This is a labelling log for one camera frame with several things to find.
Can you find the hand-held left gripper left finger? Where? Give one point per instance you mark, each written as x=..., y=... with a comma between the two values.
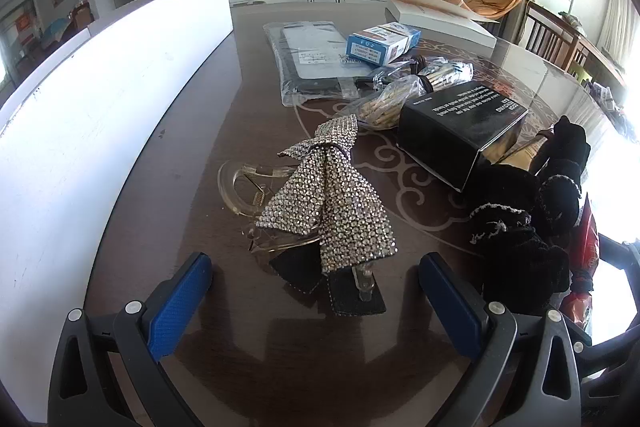
x=177, y=307

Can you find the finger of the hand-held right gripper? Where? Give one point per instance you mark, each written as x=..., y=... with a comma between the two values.
x=620, y=244
x=612, y=377

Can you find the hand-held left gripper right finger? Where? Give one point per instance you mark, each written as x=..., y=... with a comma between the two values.
x=450, y=304

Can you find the red snack packet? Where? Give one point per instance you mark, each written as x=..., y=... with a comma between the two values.
x=587, y=252

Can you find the black fuzzy cloth with trim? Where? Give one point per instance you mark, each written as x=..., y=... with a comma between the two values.
x=520, y=257

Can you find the black box with white text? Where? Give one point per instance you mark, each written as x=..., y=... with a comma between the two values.
x=450, y=142

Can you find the rhinestone bow hair claw clip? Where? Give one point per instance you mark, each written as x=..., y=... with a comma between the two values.
x=335, y=187

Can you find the large white cardboard box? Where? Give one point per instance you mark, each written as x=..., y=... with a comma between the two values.
x=100, y=132

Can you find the cotton swab bundle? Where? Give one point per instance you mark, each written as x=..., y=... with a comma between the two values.
x=390, y=104

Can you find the blue white long medicine box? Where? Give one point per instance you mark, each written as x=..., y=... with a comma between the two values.
x=380, y=44

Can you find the phone case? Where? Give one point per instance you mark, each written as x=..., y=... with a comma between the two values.
x=310, y=67

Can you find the pile of small household items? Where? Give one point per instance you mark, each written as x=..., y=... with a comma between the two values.
x=607, y=99

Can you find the wooden slat back chair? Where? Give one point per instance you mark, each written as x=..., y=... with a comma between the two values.
x=545, y=29

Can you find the flat white box with lid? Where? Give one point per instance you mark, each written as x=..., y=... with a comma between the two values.
x=440, y=26

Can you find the dining table with blue cloth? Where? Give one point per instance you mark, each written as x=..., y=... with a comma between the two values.
x=55, y=34

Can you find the red paper window decoration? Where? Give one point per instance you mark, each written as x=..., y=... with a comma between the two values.
x=23, y=26

